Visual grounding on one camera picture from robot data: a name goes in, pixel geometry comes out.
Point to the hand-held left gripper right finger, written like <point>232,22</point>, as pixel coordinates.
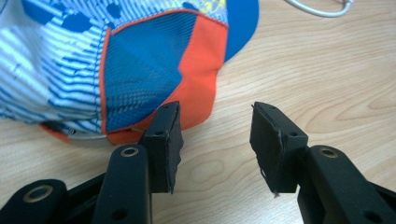
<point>280,155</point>

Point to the blue orange striped cap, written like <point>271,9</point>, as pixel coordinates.
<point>124,71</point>

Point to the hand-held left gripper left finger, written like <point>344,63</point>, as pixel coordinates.
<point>162,155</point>

